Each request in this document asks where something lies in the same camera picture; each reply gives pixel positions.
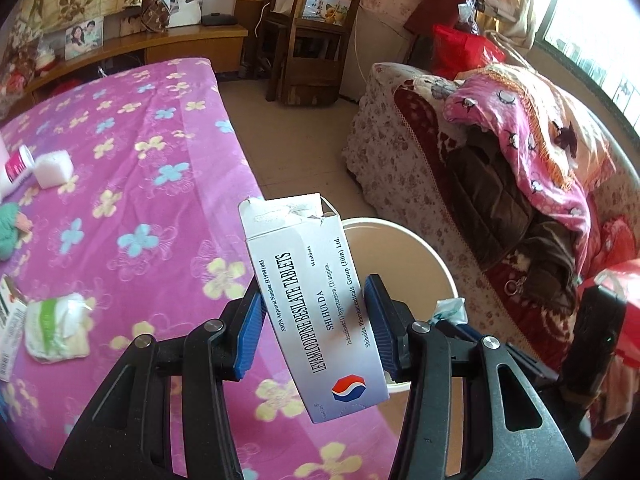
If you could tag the white sponge block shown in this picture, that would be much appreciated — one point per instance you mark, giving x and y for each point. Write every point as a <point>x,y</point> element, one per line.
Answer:
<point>52,170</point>

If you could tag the framed couple photo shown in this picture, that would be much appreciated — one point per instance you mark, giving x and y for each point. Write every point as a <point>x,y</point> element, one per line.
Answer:
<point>82,37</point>

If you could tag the crumpled white plastic wrapper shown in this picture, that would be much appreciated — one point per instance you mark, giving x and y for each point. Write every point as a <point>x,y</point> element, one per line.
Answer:
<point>55,327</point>

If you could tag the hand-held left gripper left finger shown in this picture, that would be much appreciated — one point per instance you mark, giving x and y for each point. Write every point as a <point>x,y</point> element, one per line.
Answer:
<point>247,330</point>

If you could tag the dark brown jacket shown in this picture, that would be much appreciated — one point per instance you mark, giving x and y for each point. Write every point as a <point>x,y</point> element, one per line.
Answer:
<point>485,185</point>

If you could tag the red plastic bag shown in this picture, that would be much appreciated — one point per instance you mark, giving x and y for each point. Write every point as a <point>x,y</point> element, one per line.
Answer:
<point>460,50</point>

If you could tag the floral covered sofa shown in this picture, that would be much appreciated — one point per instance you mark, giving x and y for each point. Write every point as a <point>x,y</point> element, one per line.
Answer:
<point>380,125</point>

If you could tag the purple floral tablecloth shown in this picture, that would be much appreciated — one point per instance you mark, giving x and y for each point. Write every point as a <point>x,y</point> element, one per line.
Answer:
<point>150,110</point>

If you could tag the patterned cloth pile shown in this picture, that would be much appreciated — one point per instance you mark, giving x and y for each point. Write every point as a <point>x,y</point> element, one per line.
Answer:
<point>25,65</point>

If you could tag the pink cartoon blanket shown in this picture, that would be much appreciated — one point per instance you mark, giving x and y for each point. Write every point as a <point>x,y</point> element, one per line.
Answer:
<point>505,125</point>

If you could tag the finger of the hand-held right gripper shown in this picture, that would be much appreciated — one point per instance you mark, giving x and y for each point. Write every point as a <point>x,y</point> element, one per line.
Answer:
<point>530,365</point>

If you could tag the white tissue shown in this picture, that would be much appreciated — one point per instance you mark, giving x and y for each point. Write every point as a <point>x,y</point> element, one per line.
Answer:
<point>450,310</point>

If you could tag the wedding photo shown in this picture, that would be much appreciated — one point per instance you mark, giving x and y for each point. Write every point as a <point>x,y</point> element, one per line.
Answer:
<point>185,7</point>

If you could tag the white bottle magenta label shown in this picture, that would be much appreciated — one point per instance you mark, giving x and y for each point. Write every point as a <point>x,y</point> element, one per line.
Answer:
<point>17,165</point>

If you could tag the window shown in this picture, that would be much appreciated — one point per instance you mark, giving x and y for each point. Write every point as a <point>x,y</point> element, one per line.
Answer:
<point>595,20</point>

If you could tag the white medicine box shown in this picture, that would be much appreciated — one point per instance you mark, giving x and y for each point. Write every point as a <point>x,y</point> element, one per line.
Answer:
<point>310,310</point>

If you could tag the red patterned blanket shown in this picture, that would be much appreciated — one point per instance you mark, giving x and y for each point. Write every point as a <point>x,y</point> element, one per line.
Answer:
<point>425,125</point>

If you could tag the black box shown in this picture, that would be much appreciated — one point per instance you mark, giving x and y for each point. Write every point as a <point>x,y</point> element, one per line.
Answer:
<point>220,20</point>

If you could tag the green plush towel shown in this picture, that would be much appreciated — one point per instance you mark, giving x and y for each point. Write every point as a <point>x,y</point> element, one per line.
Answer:
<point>7,232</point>

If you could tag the white plastic bucket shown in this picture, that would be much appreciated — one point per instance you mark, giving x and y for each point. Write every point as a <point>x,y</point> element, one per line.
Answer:
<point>390,255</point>

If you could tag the white green milk carton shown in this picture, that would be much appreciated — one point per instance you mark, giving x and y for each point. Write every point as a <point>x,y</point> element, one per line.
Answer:
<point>10,340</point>

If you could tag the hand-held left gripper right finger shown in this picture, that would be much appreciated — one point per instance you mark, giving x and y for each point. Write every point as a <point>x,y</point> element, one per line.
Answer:
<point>380,325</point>

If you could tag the dark wooden chair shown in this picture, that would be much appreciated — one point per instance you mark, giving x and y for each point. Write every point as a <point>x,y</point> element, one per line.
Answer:
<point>305,80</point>

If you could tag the fruit painting board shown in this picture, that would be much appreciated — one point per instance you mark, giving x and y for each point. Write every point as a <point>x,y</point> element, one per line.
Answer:
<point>327,7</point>

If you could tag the wooden cabinet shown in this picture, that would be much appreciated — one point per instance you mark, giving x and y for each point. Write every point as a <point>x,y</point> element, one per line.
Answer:
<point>190,40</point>

